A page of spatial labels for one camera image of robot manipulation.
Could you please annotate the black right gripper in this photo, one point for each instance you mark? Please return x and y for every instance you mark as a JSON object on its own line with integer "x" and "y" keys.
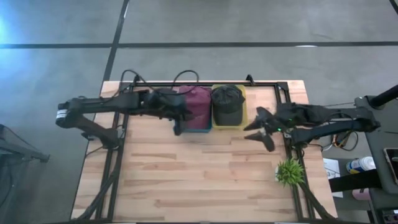
{"x": 284, "y": 118}

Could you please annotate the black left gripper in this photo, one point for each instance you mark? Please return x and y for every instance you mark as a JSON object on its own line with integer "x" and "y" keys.
{"x": 164, "y": 102}

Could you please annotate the maroon red cloth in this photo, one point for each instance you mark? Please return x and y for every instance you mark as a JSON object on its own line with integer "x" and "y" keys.
{"x": 199, "y": 105}

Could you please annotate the dark grey cap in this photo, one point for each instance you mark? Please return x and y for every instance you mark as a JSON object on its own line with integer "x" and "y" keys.
{"x": 228, "y": 104}

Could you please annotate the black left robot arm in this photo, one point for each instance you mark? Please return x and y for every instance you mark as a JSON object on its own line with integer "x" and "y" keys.
{"x": 102, "y": 105}

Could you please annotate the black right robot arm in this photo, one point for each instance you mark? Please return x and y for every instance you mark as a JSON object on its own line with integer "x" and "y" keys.
{"x": 335, "y": 119}

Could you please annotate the teal tray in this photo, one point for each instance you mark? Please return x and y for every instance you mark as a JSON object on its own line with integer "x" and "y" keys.
{"x": 196, "y": 131}

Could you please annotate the yellow tray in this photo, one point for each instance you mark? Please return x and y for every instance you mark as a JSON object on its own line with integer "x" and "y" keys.
{"x": 245, "y": 109}

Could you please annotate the green plant in white pot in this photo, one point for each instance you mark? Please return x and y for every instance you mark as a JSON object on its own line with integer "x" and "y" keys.
{"x": 289, "y": 172}

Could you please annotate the white paper sheet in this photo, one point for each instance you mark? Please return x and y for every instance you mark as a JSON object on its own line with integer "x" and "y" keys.
{"x": 332, "y": 174}

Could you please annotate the white spray can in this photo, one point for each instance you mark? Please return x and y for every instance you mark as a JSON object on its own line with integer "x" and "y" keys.
{"x": 360, "y": 165}

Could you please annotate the pink container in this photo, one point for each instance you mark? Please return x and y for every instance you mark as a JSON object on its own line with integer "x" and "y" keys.
{"x": 362, "y": 194}

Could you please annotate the smartphone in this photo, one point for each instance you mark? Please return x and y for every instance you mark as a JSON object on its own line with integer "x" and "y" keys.
{"x": 392, "y": 165}

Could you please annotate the black mesh side table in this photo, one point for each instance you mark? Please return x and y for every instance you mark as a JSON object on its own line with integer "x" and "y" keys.
{"x": 18, "y": 143}

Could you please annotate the black aluminium rig frame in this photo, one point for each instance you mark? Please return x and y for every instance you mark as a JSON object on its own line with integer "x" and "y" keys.
{"x": 202, "y": 84}

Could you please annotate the black clamp on frame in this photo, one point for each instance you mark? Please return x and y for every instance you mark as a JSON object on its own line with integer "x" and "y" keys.
{"x": 249, "y": 79}

